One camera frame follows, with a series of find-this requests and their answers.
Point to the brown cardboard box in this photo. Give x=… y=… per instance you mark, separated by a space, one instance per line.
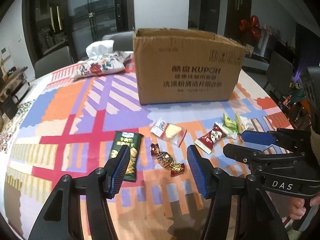
x=176 y=65

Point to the white low cabinet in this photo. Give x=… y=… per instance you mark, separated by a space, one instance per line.
x=252 y=63

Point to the dark chair at right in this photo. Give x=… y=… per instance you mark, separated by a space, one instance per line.
x=279 y=74

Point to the clear white cracker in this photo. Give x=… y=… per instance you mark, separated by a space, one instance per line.
x=168 y=132

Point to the patterned placemat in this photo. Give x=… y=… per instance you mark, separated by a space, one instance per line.
x=13 y=125

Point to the electric hot pot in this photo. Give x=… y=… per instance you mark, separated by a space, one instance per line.
x=14 y=82

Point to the colourful patterned tablecloth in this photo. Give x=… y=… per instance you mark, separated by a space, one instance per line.
x=74 y=127

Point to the grey chair behind table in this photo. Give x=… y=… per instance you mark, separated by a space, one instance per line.
x=123 y=41

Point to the red gold foil candy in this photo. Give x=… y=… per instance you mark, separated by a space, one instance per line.
x=166 y=161

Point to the black mug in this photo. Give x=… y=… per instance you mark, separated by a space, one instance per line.
x=9 y=107

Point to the glass sliding door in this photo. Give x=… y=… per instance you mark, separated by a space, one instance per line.
x=91 y=20

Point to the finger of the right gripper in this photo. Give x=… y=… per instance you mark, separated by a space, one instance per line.
x=240 y=153
x=290 y=139

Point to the red white candy packet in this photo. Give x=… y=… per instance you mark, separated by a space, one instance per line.
x=207 y=142

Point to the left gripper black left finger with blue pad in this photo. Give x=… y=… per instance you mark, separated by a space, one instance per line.
x=60 y=217

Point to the red foil balloons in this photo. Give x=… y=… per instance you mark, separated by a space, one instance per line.
x=251 y=26

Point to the grey chair at left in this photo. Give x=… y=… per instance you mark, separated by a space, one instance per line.
x=53 y=61

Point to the light green candy packet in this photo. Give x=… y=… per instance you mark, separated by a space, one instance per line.
x=230 y=126

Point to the person's hand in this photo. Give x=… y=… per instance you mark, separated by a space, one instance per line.
x=297 y=209

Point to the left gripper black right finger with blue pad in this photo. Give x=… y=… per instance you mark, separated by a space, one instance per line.
x=256 y=215

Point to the floral fabric tissue pouch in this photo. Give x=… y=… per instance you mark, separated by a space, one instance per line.
x=102 y=60

